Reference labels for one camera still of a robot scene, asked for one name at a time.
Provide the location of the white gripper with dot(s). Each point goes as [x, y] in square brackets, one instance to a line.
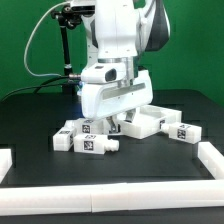
[105, 100]

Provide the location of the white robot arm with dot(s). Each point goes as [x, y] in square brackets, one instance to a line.
[117, 34]

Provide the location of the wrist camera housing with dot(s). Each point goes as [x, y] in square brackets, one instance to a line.
[101, 73]

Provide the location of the white U-shaped fence wall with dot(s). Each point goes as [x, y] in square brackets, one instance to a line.
[122, 196]

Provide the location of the black camera stand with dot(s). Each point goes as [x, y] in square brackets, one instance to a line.
[67, 20]

